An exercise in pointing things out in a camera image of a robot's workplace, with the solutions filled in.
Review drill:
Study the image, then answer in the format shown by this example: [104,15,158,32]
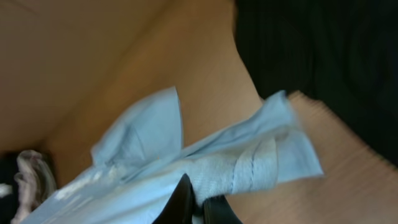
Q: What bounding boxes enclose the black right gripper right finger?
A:
[203,195,243,224]

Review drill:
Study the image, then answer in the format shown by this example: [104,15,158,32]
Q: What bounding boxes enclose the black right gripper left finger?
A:
[152,174,195,224]

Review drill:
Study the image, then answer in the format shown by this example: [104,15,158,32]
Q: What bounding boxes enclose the light blue t-shirt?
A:
[25,88,323,223]

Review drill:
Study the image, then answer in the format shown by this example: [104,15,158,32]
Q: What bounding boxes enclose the folded beige garment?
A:
[11,150,57,224]

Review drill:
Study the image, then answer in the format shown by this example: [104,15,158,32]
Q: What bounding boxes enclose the folded black garment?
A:
[0,152,19,224]

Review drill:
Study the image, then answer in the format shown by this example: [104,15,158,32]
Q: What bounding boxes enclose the black garment on right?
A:
[234,0,397,164]

